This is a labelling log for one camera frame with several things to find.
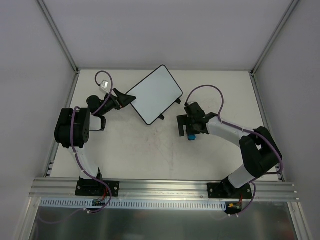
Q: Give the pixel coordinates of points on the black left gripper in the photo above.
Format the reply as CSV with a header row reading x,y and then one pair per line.
x,y
117,100

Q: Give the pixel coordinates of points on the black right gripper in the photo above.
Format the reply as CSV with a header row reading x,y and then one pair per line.
x,y
186,124

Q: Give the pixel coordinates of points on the blue whiteboard eraser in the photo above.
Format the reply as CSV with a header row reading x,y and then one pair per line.
x,y
191,137

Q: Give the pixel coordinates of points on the white whiteboard with black frame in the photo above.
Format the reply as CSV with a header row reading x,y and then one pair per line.
x,y
155,94

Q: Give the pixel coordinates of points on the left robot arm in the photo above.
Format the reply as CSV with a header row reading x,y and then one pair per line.
x,y
74,126

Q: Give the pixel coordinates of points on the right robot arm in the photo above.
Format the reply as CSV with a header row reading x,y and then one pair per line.
x,y
258,149

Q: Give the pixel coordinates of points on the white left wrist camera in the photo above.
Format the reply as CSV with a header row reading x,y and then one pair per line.
x,y
104,86

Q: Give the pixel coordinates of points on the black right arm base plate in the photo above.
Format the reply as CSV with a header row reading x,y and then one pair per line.
x,y
216,190

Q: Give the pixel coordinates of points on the right table edge rail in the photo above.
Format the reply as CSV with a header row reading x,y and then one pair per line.
x,y
280,167

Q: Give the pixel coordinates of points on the table edge rail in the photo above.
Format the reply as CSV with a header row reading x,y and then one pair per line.
x,y
280,167
62,127

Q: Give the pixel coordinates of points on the left table edge rail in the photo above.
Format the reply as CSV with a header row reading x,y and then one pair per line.
x,y
62,127

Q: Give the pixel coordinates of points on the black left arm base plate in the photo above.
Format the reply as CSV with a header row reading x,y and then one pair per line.
x,y
92,188

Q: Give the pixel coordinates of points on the white slotted cable duct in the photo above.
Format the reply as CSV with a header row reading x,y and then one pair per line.
x,y
134,204

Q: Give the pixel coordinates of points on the aluminium mounting rail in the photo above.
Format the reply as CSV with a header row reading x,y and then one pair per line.
x,y
168,190

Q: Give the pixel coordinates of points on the left aluminium frame post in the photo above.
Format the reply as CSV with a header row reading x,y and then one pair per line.
x,y
57,34

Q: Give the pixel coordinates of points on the aluminium frame post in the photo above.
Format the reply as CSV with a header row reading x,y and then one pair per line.
x,y
57,34
275,34

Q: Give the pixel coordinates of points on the right aluminium frame post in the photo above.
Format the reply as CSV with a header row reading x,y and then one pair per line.
x,y
275,34

